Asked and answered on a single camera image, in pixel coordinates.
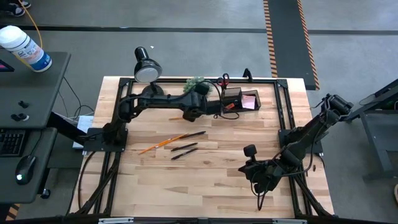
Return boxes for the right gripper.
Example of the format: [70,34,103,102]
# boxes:
[238,144,282,194]

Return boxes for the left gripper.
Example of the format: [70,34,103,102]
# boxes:
[183,83,224,123]

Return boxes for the red-handled scissors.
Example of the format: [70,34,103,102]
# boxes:
[216,73,231,91]

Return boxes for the black pen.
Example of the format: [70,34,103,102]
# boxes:
[170,142,199,152]
[170,147,199,161]
[180,131,206,139]

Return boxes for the pink sticky note pad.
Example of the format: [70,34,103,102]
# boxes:
[241,95,256,110]

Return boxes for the black mesh desk organizer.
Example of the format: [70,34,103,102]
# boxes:
[221,86,262,114]

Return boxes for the green succulent plant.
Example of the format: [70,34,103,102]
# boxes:
[183,77,215,94]

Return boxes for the black desk lamp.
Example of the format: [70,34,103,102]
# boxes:
[133,46,165,97]

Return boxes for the black striped-edge floor mat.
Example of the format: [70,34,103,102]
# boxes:
[262,0,320,91]

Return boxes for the dark grey metal table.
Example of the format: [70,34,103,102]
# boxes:
[343,77,398,183]

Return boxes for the white flat box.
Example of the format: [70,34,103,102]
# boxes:
[72,114,95,150]

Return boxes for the black computer desk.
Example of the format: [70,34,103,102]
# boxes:
[0,51,91,206]

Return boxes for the white wipes canister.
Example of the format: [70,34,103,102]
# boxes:
[0,25,53,73]

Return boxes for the black computer mouse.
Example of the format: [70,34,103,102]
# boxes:
[14,154,37,186]

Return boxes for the black keyboard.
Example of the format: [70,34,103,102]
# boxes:
[0,129,26,158]

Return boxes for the dark device pink screen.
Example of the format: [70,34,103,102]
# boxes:
[0,59,15,73]

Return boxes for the orange black striped tape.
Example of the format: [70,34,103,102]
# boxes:
[5,203,20,222]

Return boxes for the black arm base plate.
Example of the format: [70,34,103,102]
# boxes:
[82,127,129,153]
[278,128,324,155]

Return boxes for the black aluminium table frame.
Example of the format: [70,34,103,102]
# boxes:
[67,77,335,224]

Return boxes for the silver metal bracket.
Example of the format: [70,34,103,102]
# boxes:
[272,218,308,224]
[98,217,134,224]

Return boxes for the thin black desk cable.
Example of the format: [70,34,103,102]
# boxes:
[57,76,96,121]

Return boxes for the thick black cable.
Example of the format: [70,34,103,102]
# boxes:
[76,151,98,212]

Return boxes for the black knob white ring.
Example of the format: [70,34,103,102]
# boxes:
[10,113,30,123]

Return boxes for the yellow cable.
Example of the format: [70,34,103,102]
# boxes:
[17,0,44,70]

